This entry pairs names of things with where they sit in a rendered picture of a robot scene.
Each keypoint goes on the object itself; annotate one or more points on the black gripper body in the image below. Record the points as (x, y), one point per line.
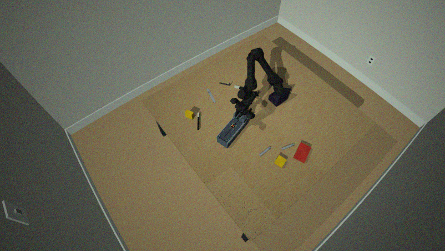
(250, 115)

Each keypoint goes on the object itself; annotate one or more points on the red rectangular block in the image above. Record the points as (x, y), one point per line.
(302, 152)

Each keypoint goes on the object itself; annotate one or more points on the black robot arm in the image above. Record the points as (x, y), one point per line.
(250, 83)

